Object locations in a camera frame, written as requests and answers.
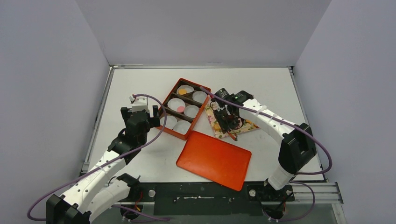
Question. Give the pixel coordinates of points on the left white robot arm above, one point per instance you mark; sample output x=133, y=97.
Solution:
x=86, y=199

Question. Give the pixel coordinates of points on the small orange cookie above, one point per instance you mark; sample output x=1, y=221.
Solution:
x=216, y=127

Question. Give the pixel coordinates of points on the white paper cup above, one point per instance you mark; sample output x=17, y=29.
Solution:
x=191, y=111
x=189, y=89
x=182, y=127
x=169, y=121
x=174, y=103
x=199, y=96

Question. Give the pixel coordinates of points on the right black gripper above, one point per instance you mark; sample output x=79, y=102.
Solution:
x=227, y=120

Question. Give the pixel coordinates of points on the floral tray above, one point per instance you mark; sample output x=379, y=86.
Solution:
x=247, y=127

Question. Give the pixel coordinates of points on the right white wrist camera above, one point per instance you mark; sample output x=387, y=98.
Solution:
x=222, y=93

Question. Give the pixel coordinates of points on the orange cookie tin box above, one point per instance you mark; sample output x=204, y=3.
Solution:
x=165, y=110

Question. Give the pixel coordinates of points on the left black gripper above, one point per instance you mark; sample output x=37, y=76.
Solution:
x=153, y=122

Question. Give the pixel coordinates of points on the round orange cookie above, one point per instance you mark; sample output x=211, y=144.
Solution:
x=182, y=91

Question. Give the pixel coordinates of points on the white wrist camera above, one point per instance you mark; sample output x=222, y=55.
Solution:
x=222, y=93
x=138, y=104

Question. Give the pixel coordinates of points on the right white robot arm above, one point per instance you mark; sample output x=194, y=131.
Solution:
x=297, y=147

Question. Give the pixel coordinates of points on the orange tin lid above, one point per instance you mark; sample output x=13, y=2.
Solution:
x=215, y=160

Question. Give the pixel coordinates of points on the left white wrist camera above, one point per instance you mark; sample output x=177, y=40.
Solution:
x=138, y=104

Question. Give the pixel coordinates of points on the aluminium frame rail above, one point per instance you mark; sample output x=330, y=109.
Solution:
x=197, y=66

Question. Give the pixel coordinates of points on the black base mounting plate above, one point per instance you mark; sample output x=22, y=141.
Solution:
x=207, y=198

